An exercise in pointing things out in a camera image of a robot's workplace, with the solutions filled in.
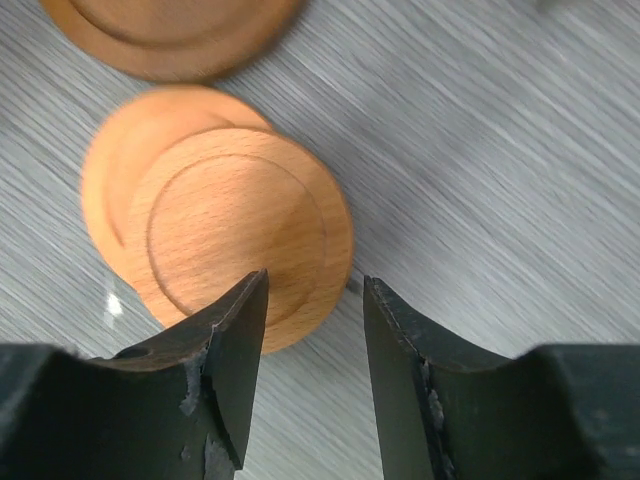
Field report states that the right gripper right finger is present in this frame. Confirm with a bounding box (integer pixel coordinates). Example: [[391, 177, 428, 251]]
[[363, 277, 639, 479]]

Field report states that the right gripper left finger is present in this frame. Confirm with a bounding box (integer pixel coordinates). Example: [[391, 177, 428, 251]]
[[1, 270, 269, 479]]

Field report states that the light wooden coaster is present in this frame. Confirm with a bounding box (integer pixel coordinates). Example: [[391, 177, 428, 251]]
[[81, 85, 271, 279], [125, 128, 354, 353]]

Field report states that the dark brown wooden saucer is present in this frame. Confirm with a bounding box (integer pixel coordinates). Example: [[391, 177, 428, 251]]
[[41, 0, 305, 83]]

